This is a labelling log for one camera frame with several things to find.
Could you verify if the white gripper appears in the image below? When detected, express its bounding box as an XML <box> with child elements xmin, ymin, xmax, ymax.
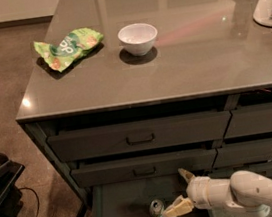
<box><xmin>162</xmin><ymin>168</ymin><xmax>211</xmax><ymax>217</ymax></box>

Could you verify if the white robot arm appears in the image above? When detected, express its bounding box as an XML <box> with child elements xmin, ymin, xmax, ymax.
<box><xmin>162</xmin><ymin>168</ymin><xmax>272</xmax><ymax>217</ymax></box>

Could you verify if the top left drawer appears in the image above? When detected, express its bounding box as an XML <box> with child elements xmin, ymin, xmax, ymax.
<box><xmin>47</xmin><ymin>111</ymin><xmax>231</xmax><ymax>162</ymax></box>

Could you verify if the open bottom left drawer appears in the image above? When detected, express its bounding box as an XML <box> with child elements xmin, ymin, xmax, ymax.
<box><xmin>92</xmin><ymin>175</ymin><xmax>213</xmax><ymax>217</ymax></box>

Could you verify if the middle right drawer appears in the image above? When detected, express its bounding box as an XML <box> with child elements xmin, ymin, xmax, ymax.
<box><xmin>213</xmin><ymin>139</ymin><xmax>272</xmax><ymax>169</ymax></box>

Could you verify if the top right drawer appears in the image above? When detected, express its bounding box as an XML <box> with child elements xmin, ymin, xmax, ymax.
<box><xmin>225</xmin><ymin>104</ymin><xmax>272</xmax><ymax>139</ymax></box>

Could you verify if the middle left drawer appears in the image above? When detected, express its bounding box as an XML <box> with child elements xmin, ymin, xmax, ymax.
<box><xmin>70</xmin><ymin>149</ymin><xmax>216</xmax><ymax>188</ymax></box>

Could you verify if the grey drawer cabinet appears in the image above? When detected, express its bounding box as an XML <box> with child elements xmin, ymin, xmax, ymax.
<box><xmin>17</xmin><ymin>0</ymin><xmax>272</xmax><ymax>211</ymax></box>

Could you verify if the white bowl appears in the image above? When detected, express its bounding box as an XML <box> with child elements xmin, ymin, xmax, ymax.
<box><xmin>118</xmin><ymin>23</ymin><xmax>158</xmax><ymax>57</ymax></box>

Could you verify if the green snack bag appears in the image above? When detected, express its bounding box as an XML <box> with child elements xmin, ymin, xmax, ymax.
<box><xmin>33</xmin><ymin>27</ymin><xmax>104</xmax><ymax>73</ymax></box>

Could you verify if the black cable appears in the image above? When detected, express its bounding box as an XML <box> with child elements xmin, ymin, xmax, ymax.
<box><xmin>17</xmin><ymin>184</ymin><xmax>43</xmax><ymax>217</ymax></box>

